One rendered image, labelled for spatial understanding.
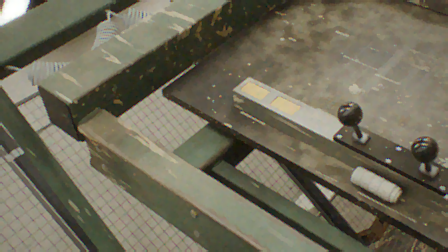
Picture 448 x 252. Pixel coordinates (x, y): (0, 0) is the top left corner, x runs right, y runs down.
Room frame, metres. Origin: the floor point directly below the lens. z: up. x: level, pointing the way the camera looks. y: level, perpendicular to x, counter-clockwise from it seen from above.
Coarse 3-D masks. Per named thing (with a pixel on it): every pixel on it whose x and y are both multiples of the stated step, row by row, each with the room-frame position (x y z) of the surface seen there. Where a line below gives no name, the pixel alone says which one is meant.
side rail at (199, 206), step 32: (96, 128) 0.94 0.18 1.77; (128, 128) 0.94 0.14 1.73; (96, 160) 1.00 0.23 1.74; (128, 160) 0.88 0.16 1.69; (160, 160) 0.88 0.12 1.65; (128, 192) 0.97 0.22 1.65; (160, 192) 0.88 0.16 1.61; (192, 192) 0.83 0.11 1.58; (224, 192) 0.82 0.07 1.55; (192, 224) 0.86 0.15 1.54; (224, 224) 0.78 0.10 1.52; (256, 224) 0.78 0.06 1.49
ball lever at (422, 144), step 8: (424, 136) 0.74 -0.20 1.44; (416, 144) 0.73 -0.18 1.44; (424, 144) 0.73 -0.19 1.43; (432, 144) 0.73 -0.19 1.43; (416, 152) 0.73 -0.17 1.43; (424, 152) 0.73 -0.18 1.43; (432, 152) 0.72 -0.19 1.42; (416, 160) 0.74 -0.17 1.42; (424, 160) 0.73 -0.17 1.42; (432, 160) 0.73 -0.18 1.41; (424, 168) 0.82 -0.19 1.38; (432, 168) 0.82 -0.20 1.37; (432, 176) 0.82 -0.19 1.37
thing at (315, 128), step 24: (240, 96) 1.01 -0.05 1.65; (288, 96) 0.99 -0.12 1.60; (264, 120) 1.00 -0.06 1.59; (288, 120) 0.95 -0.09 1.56; (312, 120) 0.94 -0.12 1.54; (336, 120) 0.94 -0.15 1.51; (312, 144) 0.95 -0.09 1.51; (336, 144) 0.90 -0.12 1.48; (384, 168) 0.86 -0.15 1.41; (408, 192) 0.85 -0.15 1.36; (432, 192) 0.82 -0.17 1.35
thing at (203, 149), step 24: (192, 144) 1.02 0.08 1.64; (216, 144) 1.02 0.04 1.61; (240, 144) 1.05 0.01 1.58; (216, 168) 1.00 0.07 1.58; (240, 192) 0.97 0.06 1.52; (264, 192) 0.95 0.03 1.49; (288, 216) 0.91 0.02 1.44; (312, 216) 0.91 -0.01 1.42; (312, 240) 0.90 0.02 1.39; (336, 240) 0.87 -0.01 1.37
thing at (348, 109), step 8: (344, 104) 0.79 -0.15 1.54; (352, 104) 0.79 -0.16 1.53; (344, 112) 0.79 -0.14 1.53; (352, 112) 0.78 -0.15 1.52; (360, 112) 0.79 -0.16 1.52; (344, 120) 0.79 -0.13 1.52; (352, 120) 0.79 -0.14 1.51; (360, 120) 0.79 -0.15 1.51; (352, 136) 0.89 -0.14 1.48; (360, 136) 0.87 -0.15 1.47; (368, 136) 0.88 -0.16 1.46
